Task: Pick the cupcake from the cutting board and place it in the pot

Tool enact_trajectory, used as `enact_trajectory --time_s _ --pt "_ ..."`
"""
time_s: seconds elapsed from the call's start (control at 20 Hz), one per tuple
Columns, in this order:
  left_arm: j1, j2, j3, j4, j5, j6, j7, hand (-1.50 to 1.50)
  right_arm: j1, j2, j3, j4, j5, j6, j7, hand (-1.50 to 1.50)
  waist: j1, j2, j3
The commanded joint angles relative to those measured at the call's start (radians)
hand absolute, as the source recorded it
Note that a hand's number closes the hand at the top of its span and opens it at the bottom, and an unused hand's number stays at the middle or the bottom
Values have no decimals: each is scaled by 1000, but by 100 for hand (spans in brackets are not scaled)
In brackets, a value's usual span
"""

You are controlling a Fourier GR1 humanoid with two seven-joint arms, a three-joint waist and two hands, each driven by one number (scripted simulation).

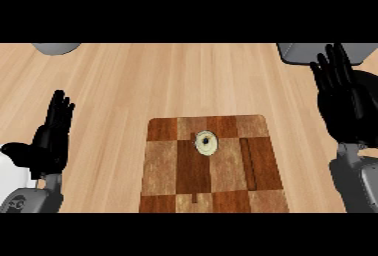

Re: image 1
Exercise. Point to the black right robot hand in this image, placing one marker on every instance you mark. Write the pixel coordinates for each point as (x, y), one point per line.
(344, 110)

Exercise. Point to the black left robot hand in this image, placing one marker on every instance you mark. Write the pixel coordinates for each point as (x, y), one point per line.
(49, 146)

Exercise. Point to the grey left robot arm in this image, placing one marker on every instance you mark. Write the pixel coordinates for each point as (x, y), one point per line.
(34, 196)

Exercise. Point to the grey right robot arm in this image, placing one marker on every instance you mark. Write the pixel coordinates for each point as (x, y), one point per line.
(356, 180)

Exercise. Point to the cream cupcake with dark centre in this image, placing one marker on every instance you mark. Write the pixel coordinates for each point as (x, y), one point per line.
(206, 142)

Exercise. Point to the checkered wooden cutting board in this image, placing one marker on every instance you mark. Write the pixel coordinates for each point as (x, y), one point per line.
(213, 164)

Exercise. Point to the grey flat appliance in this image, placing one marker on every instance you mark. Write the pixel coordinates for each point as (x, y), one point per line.
(315, 53)

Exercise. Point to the grey rounded object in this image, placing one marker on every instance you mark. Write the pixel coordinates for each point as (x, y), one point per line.
(55, 48)

